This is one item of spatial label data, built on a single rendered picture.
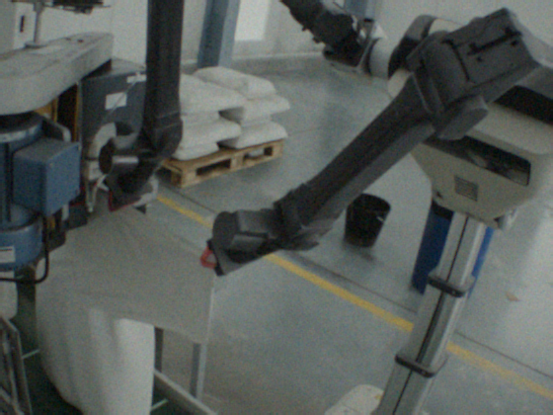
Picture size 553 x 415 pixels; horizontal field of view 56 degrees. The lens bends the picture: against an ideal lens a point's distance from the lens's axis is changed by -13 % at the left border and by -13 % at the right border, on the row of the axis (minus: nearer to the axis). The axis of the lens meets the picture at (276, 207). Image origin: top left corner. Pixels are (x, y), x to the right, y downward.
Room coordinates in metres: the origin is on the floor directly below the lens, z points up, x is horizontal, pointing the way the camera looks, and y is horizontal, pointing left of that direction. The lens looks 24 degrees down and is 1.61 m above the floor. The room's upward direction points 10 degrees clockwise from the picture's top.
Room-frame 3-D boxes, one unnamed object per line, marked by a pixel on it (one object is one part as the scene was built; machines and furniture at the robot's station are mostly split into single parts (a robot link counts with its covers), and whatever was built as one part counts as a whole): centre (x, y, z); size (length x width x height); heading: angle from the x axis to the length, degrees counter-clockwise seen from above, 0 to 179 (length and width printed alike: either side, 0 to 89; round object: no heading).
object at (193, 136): (4.02, 0.68, 0.32); 0.66 x 0.43 x 0.15; 148
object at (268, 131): (4.53, 0.35, 0.20); 0.67 x 0.43 x 0.15; 146
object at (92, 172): (1.05, 0.38, 1.14); 0.05 x 0.04 x 0.16; 146
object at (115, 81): (1.23, 0.48, 1.21); 0.30 x 0.25 x 0.30; 56
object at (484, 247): (2.92, -1.04, 0.32); 0.51 x 0.48 x 0.65; 146
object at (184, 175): (4.38, 0.69, 0.07); 1.20 x 0.82 x 0.14; 148
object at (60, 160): (0.75, 0.36, 1.25); 0.10 x 0.08 x 0.12; 171
